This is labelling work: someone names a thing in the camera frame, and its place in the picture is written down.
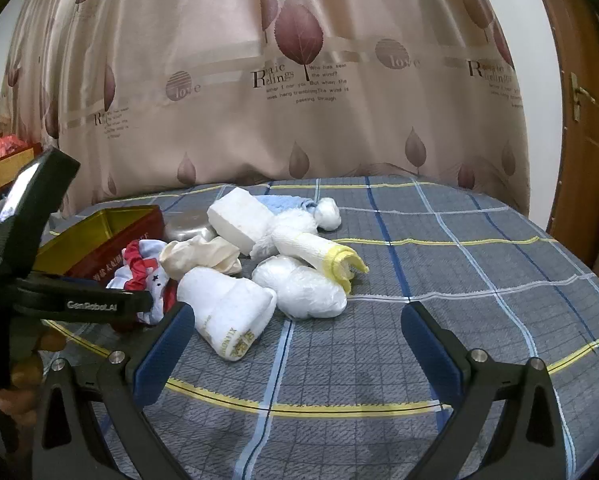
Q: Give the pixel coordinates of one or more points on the person's left hand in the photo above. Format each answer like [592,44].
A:
[26,375]

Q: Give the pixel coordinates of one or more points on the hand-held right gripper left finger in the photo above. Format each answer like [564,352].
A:
[162,360]

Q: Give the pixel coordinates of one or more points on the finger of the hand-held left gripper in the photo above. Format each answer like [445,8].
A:
[89,304]

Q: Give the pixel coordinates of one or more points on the stainless steel bowl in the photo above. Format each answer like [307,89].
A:
[187,227]

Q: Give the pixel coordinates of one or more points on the cream cloth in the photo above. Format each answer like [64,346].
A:
[199,257]

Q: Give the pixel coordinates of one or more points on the white plastic-wrapped bundle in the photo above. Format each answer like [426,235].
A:
[304,290]

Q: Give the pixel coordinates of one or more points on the red plastic bag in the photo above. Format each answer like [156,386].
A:
[6,147]

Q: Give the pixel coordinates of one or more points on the red metal tin box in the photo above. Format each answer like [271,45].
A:
[119,255]

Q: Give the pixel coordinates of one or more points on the orange cardboard box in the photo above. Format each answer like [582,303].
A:
[9,172]

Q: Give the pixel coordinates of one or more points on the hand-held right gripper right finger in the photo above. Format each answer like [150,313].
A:
[429,355]

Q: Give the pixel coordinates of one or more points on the grey plaid bed sheet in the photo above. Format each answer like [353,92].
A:
[379,310]

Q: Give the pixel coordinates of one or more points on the brown wooden door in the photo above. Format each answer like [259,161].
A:
[579,150]

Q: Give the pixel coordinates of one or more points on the white towel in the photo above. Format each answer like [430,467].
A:
[239,220]

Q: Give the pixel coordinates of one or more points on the red white star print cloth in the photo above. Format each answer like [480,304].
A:
[139,265]

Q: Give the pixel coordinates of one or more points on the white and yellow sock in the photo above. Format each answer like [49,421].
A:
[299,242]

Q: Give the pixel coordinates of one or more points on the beige leaf print curtain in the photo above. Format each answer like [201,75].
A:
[229,110]

